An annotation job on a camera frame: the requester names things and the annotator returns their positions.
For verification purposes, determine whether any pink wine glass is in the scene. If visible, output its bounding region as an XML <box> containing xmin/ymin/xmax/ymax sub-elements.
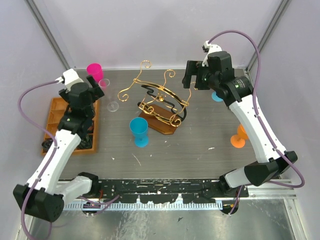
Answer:
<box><xmin>86</xmin><ymin>63</ymin><xmax>104</xmax><ymax>83</ymax></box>

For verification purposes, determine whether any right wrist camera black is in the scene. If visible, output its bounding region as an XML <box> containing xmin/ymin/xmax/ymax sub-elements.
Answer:
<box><xmin>201</xmin><ymin>41</ymin><xmax>235</xmax><ymax>81</ymax></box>

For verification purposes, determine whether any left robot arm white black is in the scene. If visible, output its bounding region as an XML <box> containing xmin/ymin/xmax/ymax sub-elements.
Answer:
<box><xmin>13</xmin><ymin>75</ymin><xmax>105</xmax><ymax>223</ymax></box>

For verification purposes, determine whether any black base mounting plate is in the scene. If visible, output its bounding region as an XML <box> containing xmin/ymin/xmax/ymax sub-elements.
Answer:
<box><xmin>83</xmin><ymin>178</ymin><xmax>238</xmax><ymax>204</ymax></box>

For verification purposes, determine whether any wooden compartment tray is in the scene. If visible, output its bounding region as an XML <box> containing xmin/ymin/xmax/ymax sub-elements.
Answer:
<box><xmin>46</xmin><ymin>97</ymin><xmax>100</xmax><ymax>156</ymax></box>

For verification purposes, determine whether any aluminium front rail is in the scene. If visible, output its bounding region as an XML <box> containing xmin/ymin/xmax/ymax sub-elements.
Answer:
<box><xmin>64</xmin><ymin>178</ymin><xmax>296</xmax><ymax>214</ymax></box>

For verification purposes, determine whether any gold wire wine glass rack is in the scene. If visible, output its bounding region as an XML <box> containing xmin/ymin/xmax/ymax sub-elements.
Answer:
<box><xmin>117</xmin><ymin>60</ymin><xmax>192</xmax><ymax>135</ymax></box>

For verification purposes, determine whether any blue wine glass front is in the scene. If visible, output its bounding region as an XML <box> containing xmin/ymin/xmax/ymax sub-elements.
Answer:
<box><xmin>129</xmin><ymin>117</ymin><xmax>149</xmax><ymax>148</ymax></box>

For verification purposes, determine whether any rolled green patterned tie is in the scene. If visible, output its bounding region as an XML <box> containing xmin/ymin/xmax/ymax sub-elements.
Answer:
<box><xmin>41</xmin><ymin>138</ymin><xmax>53</xmax><ymax>151</ymax></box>

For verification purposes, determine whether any clear wine glass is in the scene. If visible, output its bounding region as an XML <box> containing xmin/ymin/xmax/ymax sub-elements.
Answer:
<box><xmin>98</xmin><ymin>78</ymin><xmax>119</xmax><ymax>113</ymax></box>

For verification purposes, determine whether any light blue wine glass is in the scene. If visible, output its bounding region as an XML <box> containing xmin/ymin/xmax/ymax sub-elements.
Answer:
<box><xmin>211</xmin><ymin>91</ymin><xmax>224</xmax><ymax>102</ymax></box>

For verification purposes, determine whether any orange wine glass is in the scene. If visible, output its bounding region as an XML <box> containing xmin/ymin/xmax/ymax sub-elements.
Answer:
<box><xmin>230</xmin><ymin>124</ymin><xmax>249</xmax><ymax>149</ymax></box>

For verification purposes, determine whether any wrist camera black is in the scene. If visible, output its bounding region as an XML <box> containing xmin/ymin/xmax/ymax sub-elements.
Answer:
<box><xmin>201</xmin><ymin>41</ymin><xmax>235</xmax><ymax>81</ymax></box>
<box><xmin>56</xmin><ymin>68</ymin><xmax>89</xmax><ymax>96</ymax></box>

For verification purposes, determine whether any rolled dark floral tie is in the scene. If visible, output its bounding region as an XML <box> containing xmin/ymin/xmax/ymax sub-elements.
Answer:
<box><xmin>77</xmin><ymin>134</ymin><xmax>93</xmax><ymax>150</ymax></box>

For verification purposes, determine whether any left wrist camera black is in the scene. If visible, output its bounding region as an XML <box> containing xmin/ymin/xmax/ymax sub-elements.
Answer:
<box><xmin>56</xmin><ymin>68</ymin><xmax>89</xmax><ymax>96</ymax></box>

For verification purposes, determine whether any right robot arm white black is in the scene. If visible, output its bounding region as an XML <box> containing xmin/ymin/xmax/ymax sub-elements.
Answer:
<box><xmin>182</xmin><ymin>56</ymin><xmax>298</xmax><ymax>197</ymax></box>

